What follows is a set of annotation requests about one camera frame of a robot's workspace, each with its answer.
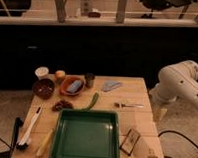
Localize green plastic tray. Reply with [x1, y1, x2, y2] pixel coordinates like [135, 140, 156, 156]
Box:
[49, 110, 120, 158]

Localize orange fruit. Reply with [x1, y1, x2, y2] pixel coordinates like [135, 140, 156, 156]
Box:
[55, 70, 66, 81]

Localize white cup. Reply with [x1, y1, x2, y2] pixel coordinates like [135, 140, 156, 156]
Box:
[35, 66, 49, 79]

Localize blue sponge in bowl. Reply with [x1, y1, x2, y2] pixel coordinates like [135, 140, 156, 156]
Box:
[67, 80, 82, 93]

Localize black tongs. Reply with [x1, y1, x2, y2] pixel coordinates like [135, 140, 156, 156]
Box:
[9, 117, 23, 158]

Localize black floor cable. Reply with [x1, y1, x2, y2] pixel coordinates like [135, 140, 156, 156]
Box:
[156, 129, 198, 158]

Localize dark brown bowl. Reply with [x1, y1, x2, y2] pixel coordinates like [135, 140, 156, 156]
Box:
[32, 79, 55, 100]

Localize green chili pepper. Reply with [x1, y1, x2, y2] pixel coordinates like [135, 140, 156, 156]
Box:
[80, 92, 99, 111]

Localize black office chair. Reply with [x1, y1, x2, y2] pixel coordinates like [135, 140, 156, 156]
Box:
[138, 0, 198, 19]

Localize dark metal cup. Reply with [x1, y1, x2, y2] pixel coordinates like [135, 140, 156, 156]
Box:
[84, 73, 95, 88]

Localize grey triangular cloth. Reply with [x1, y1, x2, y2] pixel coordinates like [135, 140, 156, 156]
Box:
[102, 80, 121, 92]

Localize orange clay bowl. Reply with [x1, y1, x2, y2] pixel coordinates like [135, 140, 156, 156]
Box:
[60, 76, 84, 96]

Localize black brown small box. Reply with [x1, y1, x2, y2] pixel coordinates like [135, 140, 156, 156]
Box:
[120, 128, 141, 156]

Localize dark round stool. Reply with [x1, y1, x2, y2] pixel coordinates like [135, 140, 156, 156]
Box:
[0, 0, 32, 17]

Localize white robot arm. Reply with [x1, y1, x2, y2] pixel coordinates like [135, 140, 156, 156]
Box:
[149, 60, 198, 123]

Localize pale yellow corn stick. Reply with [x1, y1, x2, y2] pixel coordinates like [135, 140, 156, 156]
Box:
[35, 129, 54, 158]

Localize brown dried fruit cluster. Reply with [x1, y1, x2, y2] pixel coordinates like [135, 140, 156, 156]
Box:
[52, 100, 73, 111]

